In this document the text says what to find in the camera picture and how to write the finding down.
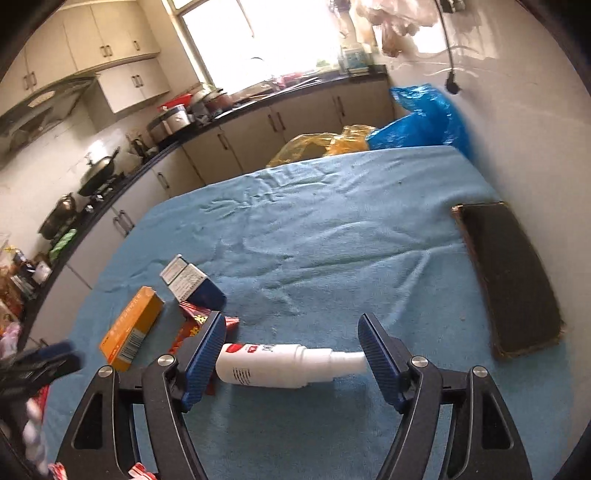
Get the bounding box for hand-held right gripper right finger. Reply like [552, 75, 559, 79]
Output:
[358, 313, 532, 480]

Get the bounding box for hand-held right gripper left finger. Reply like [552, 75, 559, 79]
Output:
[55, 311, 227, 480]

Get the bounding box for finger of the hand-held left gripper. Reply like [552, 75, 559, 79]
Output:
[28, 340, 84, 377]

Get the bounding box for white spray bottle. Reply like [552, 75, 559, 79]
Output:
[215, 342, 370, 388]

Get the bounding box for long orange carton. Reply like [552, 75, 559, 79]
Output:
[99, 286, 165, 373]

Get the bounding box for dark red snack packet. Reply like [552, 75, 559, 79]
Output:
[168, 300, 239, 398]

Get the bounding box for small white blue box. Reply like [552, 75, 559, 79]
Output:
[172, 265, 227, 311]

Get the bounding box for green cloth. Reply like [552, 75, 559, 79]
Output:
[48, 228, 78, 260]

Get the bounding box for red white printed cloth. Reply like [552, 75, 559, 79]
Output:
[48, 462, 155, 480]

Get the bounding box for black frying pan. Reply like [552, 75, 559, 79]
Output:
[38, 194, 78, 240]

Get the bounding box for blue tablecloth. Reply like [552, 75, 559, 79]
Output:
[44, 145, 591, 480]

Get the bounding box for black rectangular pad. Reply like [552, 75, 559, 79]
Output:
[451, 200, 567, 361]

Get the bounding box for gas stove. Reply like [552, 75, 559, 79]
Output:
[78, 173, 127, 208]

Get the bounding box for wok with metal lid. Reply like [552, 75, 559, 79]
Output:
[78, 148, 126, 195]

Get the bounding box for yellow plastic bag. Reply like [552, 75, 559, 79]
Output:
[267, 124, 377, 168]

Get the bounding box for grey base cabinets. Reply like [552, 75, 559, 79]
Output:
[28, 76, 395, 301]

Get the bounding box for silver rice cooker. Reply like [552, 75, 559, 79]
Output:
[147, 104, 195, 143]

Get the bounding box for blue plastic bag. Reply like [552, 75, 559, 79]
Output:
[367, 83, 472, 158]

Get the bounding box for range hood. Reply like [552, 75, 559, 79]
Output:
[0, 76, 99, 155]

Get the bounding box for dark cooking pot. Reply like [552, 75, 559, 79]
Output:
[203, 90, 234, 116]

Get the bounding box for red lid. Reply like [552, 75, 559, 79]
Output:
[159, 92, 194, 112]

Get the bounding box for black kitchen countertop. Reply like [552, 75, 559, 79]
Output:
[18, 65, 389, 342]

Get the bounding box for clear plastic container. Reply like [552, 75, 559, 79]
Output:
[339, 44, 370, 72]

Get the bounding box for hanging plastic bags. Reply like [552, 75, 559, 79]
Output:
[353, 0, 439, 58]

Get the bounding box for black power cable plug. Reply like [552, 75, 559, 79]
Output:
[438, 0, 463, 96]

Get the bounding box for cream wall cabinets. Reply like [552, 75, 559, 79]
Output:
[0, 0, 171, 114]

